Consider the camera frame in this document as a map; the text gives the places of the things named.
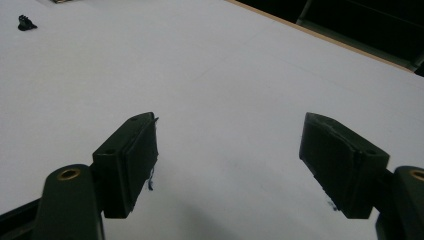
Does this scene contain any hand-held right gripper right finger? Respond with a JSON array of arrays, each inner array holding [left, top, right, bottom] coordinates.
[[298, 112, 391, 220]]

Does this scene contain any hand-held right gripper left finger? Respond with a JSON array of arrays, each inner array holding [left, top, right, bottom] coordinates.
[[91, 111, 160, 220]]

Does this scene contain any small black plastic mount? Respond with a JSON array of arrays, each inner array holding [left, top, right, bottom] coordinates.
[[17, 14, 38, 32]]

